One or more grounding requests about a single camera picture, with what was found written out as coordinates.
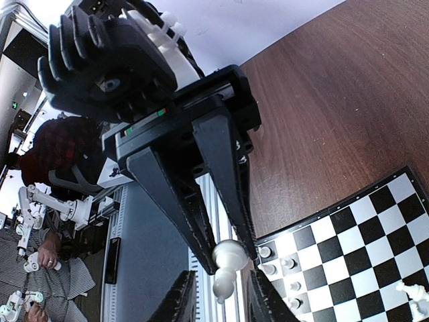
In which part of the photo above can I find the person in red plaid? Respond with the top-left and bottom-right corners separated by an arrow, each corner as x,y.
5,116 -> 101,201

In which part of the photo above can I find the person in striped shirt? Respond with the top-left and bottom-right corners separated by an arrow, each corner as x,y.
1,229 -> 96,321

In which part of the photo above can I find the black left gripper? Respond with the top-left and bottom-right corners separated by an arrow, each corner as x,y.
101,65 -> 261,275

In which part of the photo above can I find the black and white chessboard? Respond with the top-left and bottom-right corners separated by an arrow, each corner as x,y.
255,166 -> 428,321

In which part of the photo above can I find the white chess piece pile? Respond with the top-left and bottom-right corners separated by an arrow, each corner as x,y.
395,282 -> 428,321

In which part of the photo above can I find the white chess pawn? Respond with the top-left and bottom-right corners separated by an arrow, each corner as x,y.
288,281 -> 301,292
280,258 -> 296,269
261,264 -> 277,275

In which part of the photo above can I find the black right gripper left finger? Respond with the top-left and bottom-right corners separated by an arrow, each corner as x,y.
156,270 -> 196,322

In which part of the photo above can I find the white chess rook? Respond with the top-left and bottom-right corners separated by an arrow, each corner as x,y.
259,246 -> 272,258

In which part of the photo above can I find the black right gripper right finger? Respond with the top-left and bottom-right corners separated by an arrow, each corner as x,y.
247,270 -> 299,322

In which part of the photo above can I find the aluminium front rail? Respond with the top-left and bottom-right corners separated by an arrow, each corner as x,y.
100,182 -> 246,321

